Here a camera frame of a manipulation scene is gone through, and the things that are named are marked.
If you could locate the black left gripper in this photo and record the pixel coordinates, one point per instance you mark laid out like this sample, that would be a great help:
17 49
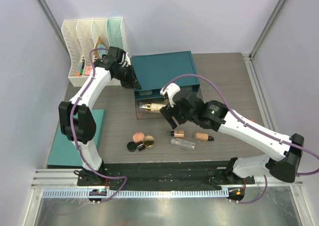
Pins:
133 83

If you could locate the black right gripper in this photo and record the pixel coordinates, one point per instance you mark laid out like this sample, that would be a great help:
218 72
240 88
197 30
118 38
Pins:
168 115

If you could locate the BB cream pump bottle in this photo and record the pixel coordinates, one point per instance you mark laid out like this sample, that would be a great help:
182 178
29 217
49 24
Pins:
176 133

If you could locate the cream foundation bottle gold pump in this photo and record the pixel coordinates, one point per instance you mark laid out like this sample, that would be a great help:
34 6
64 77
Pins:
151 107

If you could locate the beige foundation tube black cap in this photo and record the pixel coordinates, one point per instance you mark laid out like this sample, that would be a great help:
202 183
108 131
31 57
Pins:
204 137

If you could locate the clear acrylic drawer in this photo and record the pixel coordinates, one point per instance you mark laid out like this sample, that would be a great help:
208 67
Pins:
148 96

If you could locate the clear plastic bottle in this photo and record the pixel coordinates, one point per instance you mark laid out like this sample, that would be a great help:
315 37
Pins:
184 144

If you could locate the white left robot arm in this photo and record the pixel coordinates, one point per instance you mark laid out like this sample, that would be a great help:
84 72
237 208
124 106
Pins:
75 116

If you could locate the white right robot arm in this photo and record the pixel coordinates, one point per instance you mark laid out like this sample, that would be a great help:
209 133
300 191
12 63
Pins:
281 153

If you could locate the teal drawer cabinet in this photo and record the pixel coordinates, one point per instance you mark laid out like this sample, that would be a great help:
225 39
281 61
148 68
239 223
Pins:
155 71

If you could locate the gold round compact jar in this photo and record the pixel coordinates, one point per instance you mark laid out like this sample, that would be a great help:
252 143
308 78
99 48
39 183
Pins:
149 142

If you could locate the small black jar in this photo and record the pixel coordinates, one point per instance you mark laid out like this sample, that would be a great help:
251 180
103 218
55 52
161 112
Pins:
140 145

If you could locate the pink eraser block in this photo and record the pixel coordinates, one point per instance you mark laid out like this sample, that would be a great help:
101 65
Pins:
88 70

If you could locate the triangular gold teal card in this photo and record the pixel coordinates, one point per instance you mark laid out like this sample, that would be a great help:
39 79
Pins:
99 46

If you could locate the black round lid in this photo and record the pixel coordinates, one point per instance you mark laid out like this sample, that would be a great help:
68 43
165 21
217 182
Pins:
131 146

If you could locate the orange green markers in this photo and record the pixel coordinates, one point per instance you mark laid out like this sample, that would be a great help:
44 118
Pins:
80 68

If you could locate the white perforated file organizer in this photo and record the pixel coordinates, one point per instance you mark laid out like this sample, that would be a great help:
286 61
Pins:
80 37

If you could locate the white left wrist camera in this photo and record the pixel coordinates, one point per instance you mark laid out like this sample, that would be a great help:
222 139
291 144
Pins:
127 60

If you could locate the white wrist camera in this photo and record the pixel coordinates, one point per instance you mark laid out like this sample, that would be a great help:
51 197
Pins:
169 92
127 60

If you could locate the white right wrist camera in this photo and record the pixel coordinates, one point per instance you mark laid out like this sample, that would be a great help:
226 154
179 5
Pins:
169 92

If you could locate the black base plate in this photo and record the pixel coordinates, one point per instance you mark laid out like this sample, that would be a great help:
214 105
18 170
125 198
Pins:
211 173

